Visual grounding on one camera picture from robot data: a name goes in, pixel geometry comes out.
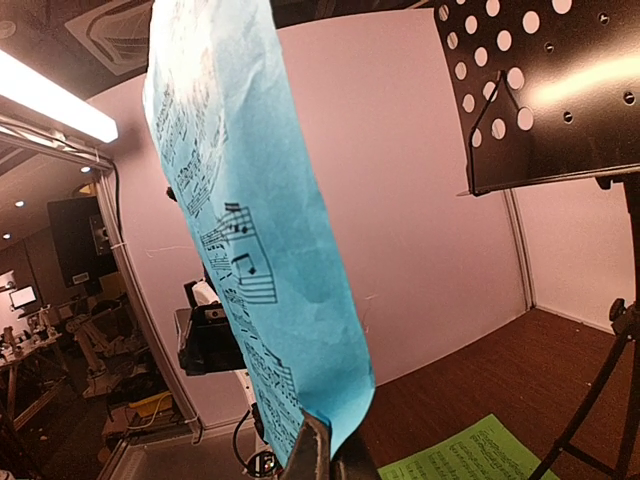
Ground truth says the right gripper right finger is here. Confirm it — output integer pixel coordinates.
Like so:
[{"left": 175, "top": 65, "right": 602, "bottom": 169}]
[{"left": 332, "top": 429, "right": 381, "bottom": 480}]

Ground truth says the black music stand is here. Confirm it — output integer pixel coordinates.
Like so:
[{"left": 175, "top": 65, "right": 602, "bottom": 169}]
[{"left": 433, "top": 0, "right": 640, "bottom": 480}]

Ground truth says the green sheet music page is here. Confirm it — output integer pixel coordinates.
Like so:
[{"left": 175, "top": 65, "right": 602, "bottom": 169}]
[{"left": 378, "top": 414, "right": 540, "bottom": 480}]

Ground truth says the ceiling strip light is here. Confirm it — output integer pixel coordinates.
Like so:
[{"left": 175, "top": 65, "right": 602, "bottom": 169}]
[{"left": 1, "top": 51, "right": 119, "bottom": 143}]

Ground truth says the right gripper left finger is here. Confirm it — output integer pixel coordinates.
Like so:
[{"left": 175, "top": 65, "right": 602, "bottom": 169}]
[{"left": 279, "top": 411, "right": 331, "bottom": 480}]

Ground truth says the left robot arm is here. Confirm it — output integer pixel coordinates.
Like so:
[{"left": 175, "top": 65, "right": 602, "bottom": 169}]
[{"left": 174, "top": 279, "right": 282, "bottom": 479}]

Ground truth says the blue sheet music page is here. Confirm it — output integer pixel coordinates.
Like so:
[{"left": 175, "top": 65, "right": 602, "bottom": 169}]
[{"left": 143, "top": 1, "right": 375, "bottom": 462}]

